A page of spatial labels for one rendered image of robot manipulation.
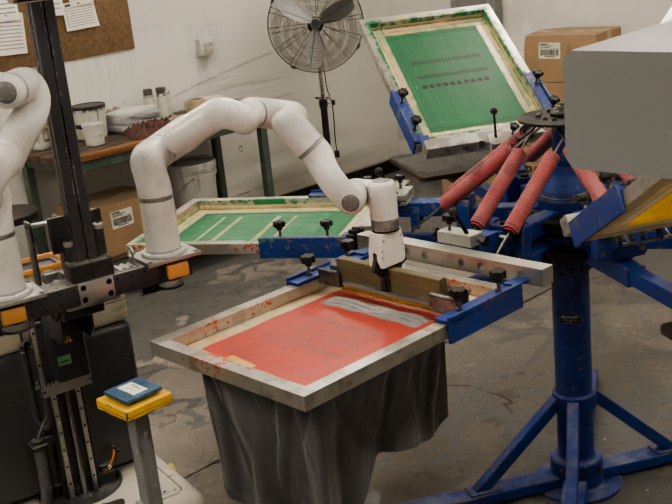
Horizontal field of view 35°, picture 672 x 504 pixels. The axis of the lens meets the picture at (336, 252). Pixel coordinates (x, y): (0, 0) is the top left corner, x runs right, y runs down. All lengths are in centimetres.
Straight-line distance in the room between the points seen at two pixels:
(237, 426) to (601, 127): 260
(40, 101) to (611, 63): 256
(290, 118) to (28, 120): 65
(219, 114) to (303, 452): 89
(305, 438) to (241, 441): 28
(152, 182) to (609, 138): 273
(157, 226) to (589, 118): 276
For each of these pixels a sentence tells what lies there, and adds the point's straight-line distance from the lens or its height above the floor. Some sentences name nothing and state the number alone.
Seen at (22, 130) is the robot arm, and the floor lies 156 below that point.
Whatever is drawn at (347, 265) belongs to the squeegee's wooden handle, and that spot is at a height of 104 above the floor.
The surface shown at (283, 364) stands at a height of 96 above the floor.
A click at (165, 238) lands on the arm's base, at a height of 119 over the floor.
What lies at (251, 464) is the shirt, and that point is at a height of 66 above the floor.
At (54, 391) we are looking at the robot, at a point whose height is 67.
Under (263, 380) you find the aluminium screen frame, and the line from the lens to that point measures 243.
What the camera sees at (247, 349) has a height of 96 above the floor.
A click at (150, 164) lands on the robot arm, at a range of 286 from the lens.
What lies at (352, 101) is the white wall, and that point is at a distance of 811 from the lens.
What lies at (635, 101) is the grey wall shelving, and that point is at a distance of 16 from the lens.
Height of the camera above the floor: 197
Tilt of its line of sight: 17 degrees down
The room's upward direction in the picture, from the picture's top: 6 degrees counter-clockwise
